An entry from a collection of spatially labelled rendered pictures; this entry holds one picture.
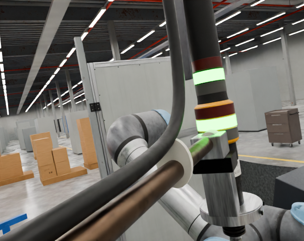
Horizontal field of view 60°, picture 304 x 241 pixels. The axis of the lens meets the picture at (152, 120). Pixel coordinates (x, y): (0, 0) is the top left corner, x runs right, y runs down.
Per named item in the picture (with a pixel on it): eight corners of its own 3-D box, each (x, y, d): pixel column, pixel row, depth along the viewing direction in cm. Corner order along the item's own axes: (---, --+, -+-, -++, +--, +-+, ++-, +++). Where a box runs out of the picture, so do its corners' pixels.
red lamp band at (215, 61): (219, 66, 27) (217, 54, 27) (188, 73, 29) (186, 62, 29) (225, 68, 30) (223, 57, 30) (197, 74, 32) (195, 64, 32)
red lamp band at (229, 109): (231, 115, 27) (229, 103, 27) (190, 121, 29) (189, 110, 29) (238, 111, 31) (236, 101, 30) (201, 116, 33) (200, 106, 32)
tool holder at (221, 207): (261, 240, 24) (244, 133, 23) (187, 235, 27) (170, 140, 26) (266, 200, 32) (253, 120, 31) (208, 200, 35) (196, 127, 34)
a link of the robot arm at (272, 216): (219, 211, 57) (269, 225, 49) (245, 193, 64) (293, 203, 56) (223, 245, 58) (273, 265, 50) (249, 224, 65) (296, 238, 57)
